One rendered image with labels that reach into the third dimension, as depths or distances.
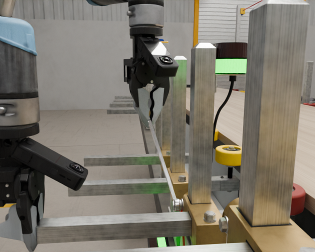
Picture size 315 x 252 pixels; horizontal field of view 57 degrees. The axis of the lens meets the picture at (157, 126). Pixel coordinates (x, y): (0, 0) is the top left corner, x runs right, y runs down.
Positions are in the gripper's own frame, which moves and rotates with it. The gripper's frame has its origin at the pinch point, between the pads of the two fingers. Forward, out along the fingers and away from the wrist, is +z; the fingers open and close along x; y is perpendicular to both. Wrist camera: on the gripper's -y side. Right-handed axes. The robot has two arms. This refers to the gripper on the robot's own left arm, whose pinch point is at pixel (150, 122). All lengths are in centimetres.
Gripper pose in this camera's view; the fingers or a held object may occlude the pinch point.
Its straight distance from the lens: 64.6
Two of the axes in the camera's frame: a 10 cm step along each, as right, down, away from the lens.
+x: -9.0, 0.8, -4.2
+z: -0.1, 9.8, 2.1
